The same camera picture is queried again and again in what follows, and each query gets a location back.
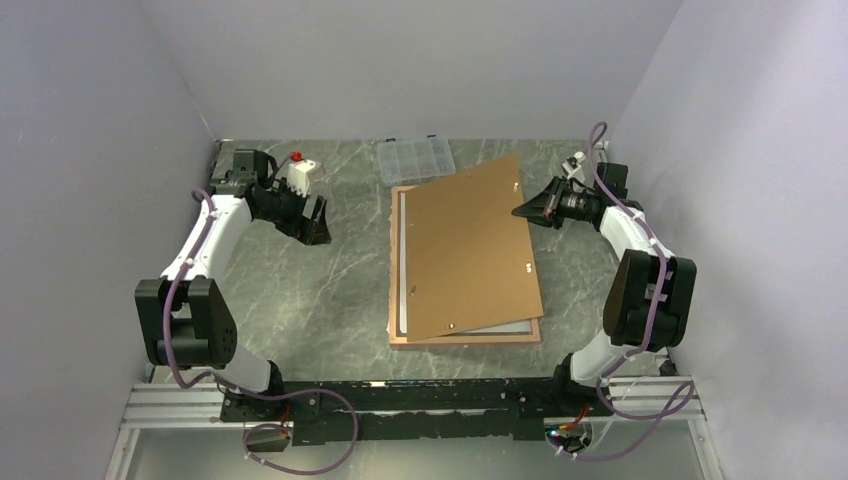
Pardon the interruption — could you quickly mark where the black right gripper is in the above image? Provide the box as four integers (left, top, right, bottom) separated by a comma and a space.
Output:
512, 175, 597, 230

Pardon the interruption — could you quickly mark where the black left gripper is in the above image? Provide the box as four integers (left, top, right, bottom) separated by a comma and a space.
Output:
256, 178, 332, 245

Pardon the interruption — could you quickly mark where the brown backing board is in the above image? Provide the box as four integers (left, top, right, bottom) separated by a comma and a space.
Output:
402, 154, 544, 341

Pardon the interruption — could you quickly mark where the sea and cloud photo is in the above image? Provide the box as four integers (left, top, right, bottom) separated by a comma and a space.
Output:
387, 186, 541, 347

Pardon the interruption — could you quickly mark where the pink wooden picture frame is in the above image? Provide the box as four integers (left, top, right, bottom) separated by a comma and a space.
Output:
386, 186, 541, 348

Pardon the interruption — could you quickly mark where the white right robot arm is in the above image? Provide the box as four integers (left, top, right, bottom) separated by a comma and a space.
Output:
512, 157, 697, 415

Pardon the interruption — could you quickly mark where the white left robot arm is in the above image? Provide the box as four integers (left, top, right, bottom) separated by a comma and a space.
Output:
134, 149, 332, 420

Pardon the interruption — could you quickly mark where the clear plastic organizer box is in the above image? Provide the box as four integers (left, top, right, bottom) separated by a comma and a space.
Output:
376, 135, 456, 187

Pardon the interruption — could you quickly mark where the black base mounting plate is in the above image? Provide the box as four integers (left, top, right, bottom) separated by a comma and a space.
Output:
220, 377, 612, 446

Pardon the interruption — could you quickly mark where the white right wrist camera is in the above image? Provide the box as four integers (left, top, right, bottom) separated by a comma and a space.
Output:
562, 151, 587, 181

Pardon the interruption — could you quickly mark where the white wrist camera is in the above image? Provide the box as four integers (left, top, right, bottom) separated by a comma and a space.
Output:
562, 151, 587, 181
284, 151, 325, 198

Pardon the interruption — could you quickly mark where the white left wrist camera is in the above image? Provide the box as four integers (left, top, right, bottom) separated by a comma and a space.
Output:
284, 151, 325, 198

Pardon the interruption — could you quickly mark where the black rubber hose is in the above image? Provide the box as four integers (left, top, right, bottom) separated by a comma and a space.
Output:
596, 168, 666, 297

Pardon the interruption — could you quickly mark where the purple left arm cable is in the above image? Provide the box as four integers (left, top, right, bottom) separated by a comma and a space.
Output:
161, 152, 360, 476

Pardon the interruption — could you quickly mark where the aluminium rail frame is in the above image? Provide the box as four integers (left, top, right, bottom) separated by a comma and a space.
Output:
104, 140, 725, 480

